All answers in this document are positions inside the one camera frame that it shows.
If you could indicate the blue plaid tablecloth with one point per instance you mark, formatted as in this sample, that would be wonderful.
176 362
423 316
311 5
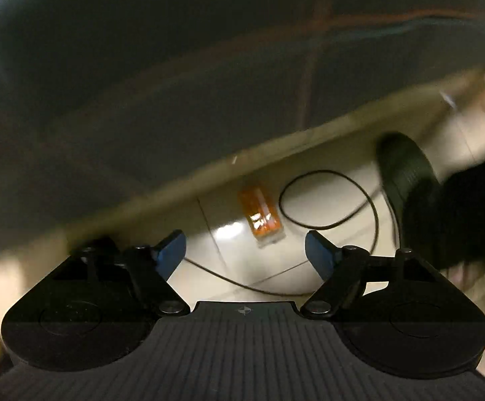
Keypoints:
104 101

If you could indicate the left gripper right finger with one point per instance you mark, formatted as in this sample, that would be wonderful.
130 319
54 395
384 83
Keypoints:
397 314

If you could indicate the black shoe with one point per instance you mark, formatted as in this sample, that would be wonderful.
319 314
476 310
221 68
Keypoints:
410 187

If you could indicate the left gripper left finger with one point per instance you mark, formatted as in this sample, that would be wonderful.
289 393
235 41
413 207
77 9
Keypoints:
97 306

